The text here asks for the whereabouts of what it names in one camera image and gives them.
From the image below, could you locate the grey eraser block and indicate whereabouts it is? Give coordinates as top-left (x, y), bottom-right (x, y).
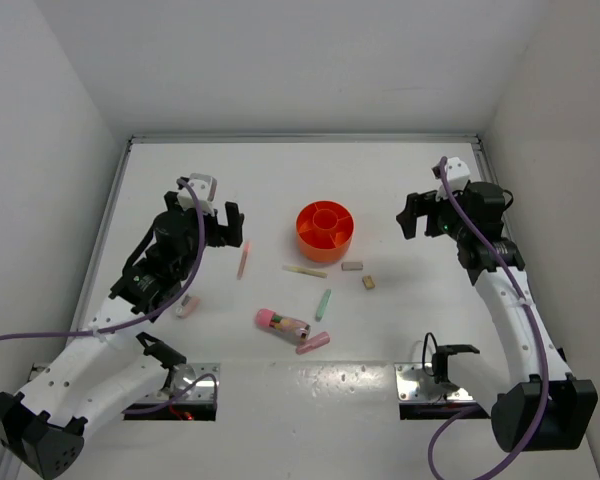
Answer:
top-left (341, 261), bottom-right (364, 271)

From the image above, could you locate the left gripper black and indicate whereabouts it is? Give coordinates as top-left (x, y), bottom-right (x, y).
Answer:
top-left (164, 190), bottom-right (242, 280)

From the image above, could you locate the tan small eraser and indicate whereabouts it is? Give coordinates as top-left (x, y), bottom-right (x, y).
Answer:
top-left (362, 275), bottom-right (375, 290)

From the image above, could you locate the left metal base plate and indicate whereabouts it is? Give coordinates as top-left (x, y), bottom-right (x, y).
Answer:
top-left (133, 363), bottom-right (221, 408)

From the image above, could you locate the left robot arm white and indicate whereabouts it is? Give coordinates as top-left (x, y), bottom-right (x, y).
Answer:
top-left (0, 191), bottom-right (244, 479)

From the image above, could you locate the pink highlighter pen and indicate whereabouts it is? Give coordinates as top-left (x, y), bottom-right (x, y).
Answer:
top-left (296, 332), bottom-right (331, 355)

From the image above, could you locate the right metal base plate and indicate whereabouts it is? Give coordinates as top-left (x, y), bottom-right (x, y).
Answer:
top-left (394, 362), bottom-right (474, 405)

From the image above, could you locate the pink capped clear tube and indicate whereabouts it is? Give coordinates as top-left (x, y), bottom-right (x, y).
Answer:
top-left (255, 309), bottom-right (311, 345)

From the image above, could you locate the orange round divided container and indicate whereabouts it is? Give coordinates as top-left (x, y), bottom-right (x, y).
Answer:
top-left (295, 200), bottom-right (355, 264)

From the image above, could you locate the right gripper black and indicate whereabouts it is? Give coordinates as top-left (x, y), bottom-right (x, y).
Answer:
top-left (396, 183), bottom-right (472, 243)

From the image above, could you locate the metal base plate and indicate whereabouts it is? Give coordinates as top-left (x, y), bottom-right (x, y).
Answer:
top-left (394, 362), bottom-right (474, 405)
top-left (133, 363), bottom-right (221, 408)

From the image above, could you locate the yellow thin pen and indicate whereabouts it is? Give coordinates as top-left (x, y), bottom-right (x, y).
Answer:
top-left (282, 265), bottom-right (328, 279)

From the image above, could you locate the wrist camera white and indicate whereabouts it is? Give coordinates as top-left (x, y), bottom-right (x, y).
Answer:
top-left (435, 157), bottom-right (471, 191)
top-left (177, 173), bottom-right (217, 216)

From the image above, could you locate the red thin pen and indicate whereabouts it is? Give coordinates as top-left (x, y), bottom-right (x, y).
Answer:
top-left (236, 241), bottom-right (251, 280)

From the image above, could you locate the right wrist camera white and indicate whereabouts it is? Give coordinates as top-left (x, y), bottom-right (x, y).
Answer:
top-left (435, 157), bottom-right (471, 191)

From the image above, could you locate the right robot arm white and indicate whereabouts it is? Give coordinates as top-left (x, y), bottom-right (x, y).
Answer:
top-left (396, 158), bottom-right (598, 452)

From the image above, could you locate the green highlighter pen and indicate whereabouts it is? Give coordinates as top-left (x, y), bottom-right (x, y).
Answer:
top-left (314, 289), bottom-right (331, 321)

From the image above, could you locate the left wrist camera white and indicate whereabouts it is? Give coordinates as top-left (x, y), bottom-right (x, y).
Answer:
top-left (177, 173), bottom-right (217, 216)

